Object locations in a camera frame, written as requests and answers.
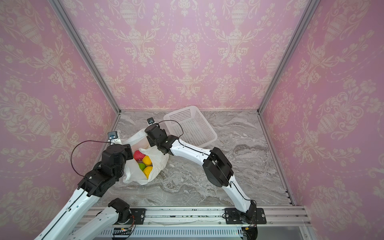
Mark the green fruit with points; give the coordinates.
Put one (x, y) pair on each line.
(142, 166)

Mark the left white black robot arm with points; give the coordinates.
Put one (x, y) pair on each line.
(90, 189)

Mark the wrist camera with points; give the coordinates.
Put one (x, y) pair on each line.
(114, 138)
(150, 121)

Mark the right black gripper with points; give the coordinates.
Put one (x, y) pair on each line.
(151, 132)

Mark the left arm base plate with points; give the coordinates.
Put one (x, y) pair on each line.
(137, 216)

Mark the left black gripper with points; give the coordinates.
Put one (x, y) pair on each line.
(127, 148)

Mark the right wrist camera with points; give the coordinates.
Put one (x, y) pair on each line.
(150, 121)

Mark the right aluminium corner post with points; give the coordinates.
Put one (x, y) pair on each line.
(293, 43)

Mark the aluminium front rail frame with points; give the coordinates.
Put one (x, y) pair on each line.
(206, 223)

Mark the aluminium corner post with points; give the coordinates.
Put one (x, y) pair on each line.
(293, 43)
(74, 34)

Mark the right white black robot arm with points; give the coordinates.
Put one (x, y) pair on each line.
(218, 169)

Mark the left aluminium corner post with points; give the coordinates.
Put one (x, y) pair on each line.
(74, 34)

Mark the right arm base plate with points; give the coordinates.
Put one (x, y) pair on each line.
(233, 216)

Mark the red fruit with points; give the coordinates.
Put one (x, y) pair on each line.
(138, 156)

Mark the white plastic mesh basket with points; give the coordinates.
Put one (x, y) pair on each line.
(191, 126)

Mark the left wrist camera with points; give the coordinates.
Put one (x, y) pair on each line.
(114, 138)

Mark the yellow lemon fruit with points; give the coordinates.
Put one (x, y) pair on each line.
(147, 161)

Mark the white plastic bag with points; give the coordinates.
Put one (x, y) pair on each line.
(132, 172)

